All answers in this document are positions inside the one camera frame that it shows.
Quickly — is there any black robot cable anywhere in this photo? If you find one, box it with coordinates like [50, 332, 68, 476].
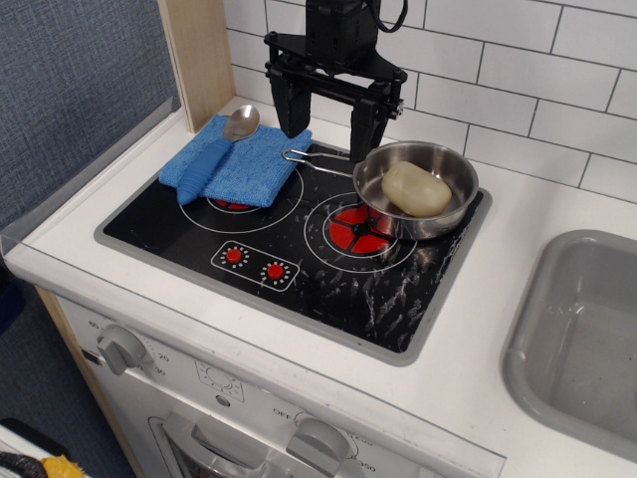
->
[366, 0, 410, 35]

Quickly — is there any blue handled metal spoon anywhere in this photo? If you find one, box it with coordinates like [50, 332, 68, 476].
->
[176, 105, 260, 205]

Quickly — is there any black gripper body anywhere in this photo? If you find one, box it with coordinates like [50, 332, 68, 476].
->
[264, 1, 408, 119]

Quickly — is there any light wooden side post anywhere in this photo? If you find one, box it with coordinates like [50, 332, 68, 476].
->
[157, 0, 235, 132]

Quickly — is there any white toy oven front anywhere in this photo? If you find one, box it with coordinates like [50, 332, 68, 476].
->
[60, 300, 504, 477]

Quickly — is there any beige toy potato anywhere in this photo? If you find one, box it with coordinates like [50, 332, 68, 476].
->
[381, 161, 452, 218]

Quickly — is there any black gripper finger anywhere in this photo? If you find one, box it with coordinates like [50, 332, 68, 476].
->
[270, 69, 312, 137]
[350, 99, 391, 162]

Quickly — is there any grey left oven knob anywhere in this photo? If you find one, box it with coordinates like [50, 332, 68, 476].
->
[98, 325, 146, 376]

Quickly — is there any small metal pot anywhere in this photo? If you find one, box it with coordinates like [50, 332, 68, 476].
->
[282, 140, 479, 240]

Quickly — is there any grey right oven knob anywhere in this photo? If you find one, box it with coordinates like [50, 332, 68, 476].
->
[286, 418, 350, 477]

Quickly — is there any grey oven knob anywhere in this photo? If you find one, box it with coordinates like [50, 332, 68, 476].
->
[286, 418, 350, 477]
[98, 325, 146, 376]

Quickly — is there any grey plastic sink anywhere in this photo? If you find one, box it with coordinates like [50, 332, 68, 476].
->
[503, 230, 636, 461]

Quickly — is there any blue folded cloth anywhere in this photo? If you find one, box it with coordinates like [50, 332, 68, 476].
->
[159, 116, 313, 207]

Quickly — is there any yellow black object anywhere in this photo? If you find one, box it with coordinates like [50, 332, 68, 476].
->
[1, 451, 86, 478]

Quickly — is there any black toy stovetop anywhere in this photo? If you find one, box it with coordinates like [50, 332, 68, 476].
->
[96, 141, 492, 366]

